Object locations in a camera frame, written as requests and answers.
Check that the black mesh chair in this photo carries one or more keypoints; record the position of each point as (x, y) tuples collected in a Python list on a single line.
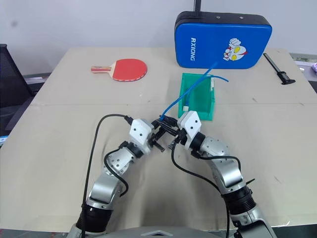
[(12, 84)]

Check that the black caliper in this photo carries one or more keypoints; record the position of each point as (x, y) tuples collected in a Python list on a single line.
[(281, 72)]

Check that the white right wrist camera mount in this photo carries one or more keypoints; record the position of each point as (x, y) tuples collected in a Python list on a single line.
[(191, 122)]

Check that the blue padded kick shield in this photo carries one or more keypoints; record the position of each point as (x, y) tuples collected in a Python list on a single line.
[(213, 39)]

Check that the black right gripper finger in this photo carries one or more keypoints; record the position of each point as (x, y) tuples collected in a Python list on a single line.
[(169, 131), (170, 121)]

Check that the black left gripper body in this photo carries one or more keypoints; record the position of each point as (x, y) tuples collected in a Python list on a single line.
[(155, 135)]

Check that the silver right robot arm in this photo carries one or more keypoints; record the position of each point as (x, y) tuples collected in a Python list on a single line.
[(227, 171)]

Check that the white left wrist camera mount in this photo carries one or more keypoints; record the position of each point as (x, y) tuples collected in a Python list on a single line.
[(140, 132)]

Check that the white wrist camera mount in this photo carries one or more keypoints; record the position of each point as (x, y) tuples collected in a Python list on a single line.
[(140, 132), (191, 122)]

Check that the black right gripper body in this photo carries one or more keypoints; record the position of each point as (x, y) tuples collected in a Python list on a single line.
[(180, 138)]

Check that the green plastic bin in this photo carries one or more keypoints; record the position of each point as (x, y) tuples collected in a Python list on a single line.
[(198, 109)]

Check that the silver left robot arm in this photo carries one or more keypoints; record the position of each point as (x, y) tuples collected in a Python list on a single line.
[(102, 188)]

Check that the purple object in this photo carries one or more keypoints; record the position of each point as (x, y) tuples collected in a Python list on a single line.
[(315, 67)]

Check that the red table tennis paddle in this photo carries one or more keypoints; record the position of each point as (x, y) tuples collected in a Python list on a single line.
[(128, 70)]

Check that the grey robot torso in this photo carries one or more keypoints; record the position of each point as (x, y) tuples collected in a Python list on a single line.
[(158, 233)]

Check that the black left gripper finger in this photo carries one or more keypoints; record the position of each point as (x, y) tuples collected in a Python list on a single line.
[(157, 123), (159, 146)]

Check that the black pole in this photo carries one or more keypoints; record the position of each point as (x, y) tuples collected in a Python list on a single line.
[(197, 5)]

